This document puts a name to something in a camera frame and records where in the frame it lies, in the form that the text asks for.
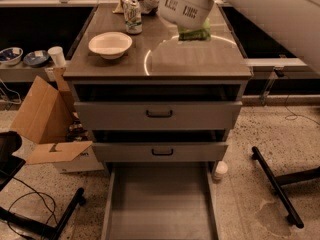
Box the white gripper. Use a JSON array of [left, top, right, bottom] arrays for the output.
[[159, 0, 213, 29]]

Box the green jalapeno chip bag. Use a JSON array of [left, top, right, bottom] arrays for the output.
[[178, 19, 211, 41]]

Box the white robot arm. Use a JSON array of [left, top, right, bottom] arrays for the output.
[[159, 0, 320, 72]]

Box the grey drawer cabinet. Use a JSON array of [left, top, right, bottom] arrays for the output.
[[63, 2, 254, 165]]

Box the green white soda can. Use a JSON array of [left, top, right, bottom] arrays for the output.
[[123, 0, 142, 34]]

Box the white paper cup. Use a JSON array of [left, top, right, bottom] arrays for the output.
[[48, 46, 66, 67]]

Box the white bottle on floor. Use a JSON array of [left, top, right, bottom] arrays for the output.
[[213, 161, 228, 181]]

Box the open cardboard box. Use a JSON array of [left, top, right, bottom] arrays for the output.
[[10, 76, 92, 165]]

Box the low grey shelf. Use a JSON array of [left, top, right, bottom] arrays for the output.
[[0, 61, 57, 83]]

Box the white box on floor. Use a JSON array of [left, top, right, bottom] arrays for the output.
[[53, 147, 104, 173]]

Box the white blue bowl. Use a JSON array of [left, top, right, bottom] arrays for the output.
[[0, 47, 23, 66]]

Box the black stand leg right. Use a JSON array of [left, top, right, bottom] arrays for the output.
[[252, 146, 320, 229]]

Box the black chair seat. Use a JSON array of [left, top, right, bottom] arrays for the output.
[[0, 131, 26, 191]]

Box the black stand base left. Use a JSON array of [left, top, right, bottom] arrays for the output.
[[0, 188, 86, 240]]

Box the black cable on floor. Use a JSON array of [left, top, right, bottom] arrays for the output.
[[6, 175, 59, 240]]

